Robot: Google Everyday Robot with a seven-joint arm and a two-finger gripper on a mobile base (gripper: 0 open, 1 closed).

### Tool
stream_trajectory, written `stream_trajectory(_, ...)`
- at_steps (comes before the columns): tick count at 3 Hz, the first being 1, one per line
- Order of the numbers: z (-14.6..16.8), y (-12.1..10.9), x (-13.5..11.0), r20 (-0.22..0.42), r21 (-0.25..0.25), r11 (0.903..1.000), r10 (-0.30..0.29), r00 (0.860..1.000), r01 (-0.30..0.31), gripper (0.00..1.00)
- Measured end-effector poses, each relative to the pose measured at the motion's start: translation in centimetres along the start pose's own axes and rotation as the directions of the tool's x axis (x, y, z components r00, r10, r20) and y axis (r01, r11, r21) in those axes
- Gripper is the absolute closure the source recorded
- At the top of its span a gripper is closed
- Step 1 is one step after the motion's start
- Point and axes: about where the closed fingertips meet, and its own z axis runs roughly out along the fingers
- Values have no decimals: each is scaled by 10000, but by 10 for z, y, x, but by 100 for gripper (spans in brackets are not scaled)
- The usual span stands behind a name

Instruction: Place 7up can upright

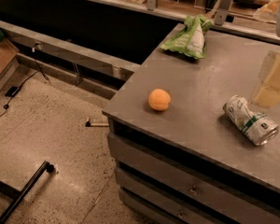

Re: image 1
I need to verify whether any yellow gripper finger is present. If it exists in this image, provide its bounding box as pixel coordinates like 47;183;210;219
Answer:
252;51;280;108

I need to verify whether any silver green 7up can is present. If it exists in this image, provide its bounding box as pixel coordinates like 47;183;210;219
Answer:
223;95;279;146

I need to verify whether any green chip bag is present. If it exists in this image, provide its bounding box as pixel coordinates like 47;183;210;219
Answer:
161;15;212;59

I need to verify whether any orange round fruit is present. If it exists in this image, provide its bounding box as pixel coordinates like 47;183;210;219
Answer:
148;89;171;111

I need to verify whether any grey drawer cabinet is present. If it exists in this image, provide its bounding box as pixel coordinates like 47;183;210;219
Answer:
103;31;280;224

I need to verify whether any grey low shelf bench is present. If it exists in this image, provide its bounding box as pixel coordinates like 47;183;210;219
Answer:
0;21;140;99

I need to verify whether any small wooden stick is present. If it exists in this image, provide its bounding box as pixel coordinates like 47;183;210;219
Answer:
85;118;109;127

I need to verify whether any black power adapter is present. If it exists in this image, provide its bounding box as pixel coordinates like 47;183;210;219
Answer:
5;86;21;97

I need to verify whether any brown cardboard box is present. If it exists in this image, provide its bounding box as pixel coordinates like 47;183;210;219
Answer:
0;38;19;74

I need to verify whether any black metal stand leg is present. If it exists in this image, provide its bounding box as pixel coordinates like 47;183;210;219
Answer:
0;161;55;224

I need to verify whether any grey metal bracket right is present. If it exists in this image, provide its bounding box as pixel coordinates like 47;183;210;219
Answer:
214;0;232;26

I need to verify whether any black cable on floor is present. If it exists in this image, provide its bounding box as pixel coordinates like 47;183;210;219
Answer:
0;42;50;121

